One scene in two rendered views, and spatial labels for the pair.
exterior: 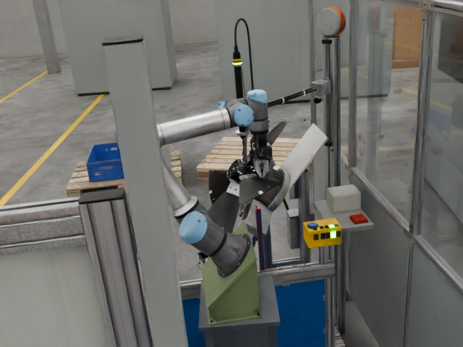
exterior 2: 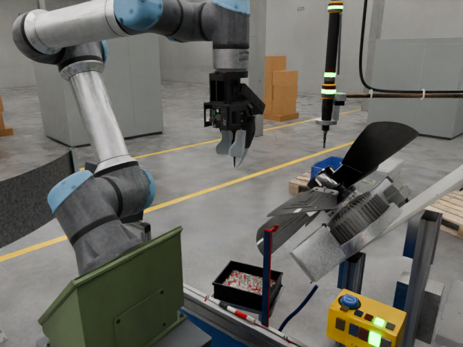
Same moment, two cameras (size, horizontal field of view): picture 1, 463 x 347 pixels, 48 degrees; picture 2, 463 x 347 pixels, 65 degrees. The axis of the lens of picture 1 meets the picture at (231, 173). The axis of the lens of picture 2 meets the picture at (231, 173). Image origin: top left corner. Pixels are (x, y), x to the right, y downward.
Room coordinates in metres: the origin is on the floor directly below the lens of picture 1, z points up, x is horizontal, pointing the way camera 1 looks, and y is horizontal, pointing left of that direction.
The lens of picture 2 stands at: (1.39, -0.66, 1.67)
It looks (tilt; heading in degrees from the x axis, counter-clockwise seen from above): 18 degrees down; 43
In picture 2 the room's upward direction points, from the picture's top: straight up
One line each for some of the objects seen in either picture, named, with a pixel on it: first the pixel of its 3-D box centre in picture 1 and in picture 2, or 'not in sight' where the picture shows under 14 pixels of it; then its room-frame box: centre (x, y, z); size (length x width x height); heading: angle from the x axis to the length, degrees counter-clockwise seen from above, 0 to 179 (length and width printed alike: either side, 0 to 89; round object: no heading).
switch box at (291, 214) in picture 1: (300, 228); (416, 306); (2.74, -0.38, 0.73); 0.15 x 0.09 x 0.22; 96
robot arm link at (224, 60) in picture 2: (260, 124); (232, 60); (1.96, -0.13, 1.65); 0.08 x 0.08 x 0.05
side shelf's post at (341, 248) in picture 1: (341, 277); not in sight; (2.65, -0.61, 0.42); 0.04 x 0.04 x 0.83; 6
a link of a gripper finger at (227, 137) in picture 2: (258, 169); (224, 148); (1.95, -0.11, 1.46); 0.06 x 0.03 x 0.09; 7
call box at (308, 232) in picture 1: (322, 234); (365, 326); (2.15, -0.40, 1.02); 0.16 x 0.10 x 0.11; 96
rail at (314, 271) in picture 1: (242, 281); (236, 324); (2.11, -0.01, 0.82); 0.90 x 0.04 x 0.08; 96
